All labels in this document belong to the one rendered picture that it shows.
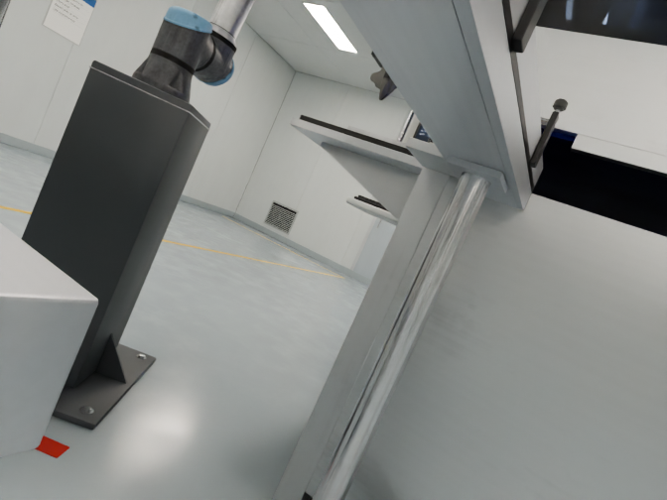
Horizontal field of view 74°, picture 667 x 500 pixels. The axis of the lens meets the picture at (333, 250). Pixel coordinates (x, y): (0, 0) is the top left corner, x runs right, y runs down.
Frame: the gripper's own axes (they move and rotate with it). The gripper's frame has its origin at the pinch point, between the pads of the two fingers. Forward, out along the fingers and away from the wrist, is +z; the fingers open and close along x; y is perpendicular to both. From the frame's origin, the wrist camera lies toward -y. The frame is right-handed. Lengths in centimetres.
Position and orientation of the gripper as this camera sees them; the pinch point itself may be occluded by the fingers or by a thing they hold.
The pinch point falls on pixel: (384, 95)
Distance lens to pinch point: 126.9
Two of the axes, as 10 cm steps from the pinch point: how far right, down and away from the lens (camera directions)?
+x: -4.4, -1.4, -8.9
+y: -8.0, -3.9, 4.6
